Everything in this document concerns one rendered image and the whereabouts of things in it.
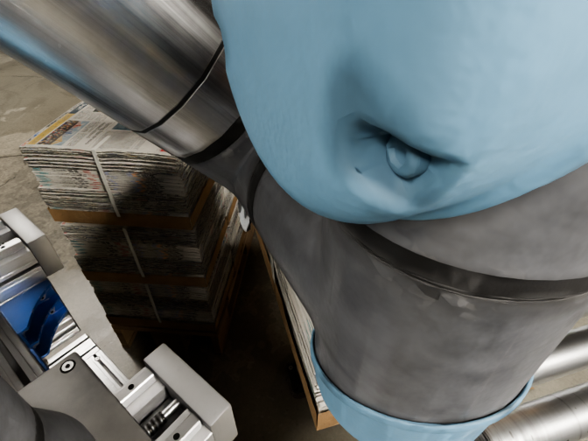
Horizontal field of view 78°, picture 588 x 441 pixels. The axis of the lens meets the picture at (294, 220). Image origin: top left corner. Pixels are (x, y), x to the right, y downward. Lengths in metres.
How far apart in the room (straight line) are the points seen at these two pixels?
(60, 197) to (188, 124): 0.93
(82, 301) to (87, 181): 0.86
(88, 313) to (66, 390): 1.23
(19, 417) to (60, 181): 0.76
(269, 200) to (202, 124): 0.04
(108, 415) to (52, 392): 0.08
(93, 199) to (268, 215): 0.90
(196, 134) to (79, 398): 0.39
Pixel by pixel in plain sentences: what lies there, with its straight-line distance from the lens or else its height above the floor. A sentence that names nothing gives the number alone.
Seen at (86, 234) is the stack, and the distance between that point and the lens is 1.14.
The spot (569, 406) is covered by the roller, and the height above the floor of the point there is 0.80.
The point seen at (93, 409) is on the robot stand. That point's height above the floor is 0.82.
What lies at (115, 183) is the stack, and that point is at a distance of 0.98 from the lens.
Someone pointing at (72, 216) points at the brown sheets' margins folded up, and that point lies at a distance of 1.11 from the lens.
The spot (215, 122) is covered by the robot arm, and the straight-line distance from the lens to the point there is 0.16.
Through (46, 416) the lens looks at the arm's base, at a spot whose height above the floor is 0.89.
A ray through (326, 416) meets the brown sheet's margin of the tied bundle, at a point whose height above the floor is 0.84.
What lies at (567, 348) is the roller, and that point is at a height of 0.80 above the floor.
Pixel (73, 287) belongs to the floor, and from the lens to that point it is 1.87.
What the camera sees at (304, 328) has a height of 0.92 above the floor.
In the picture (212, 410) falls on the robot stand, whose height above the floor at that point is 0.77.
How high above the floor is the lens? 1.22
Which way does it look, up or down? 39 degrees down
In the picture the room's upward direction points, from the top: straight up
